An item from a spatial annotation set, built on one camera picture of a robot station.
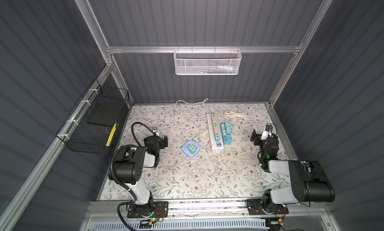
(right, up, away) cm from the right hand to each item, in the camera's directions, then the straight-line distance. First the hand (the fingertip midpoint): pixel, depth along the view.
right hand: (265, 132), depth 89 cm
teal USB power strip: (-21, -1, +10) cm, 23 cm away
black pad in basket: (-86, +10, -16) cm, 88 cm away
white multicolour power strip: (-29, -6, +6) cm, 30 cm away
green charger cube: (-44, -10, -1) cm, 45 cm away
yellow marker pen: (-82, 0, -20) cm, 84 cm away
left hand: (-68, -4, +8) cm, 68 cm away
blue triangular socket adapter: (-48, -12, +3) cm, 49 cm away
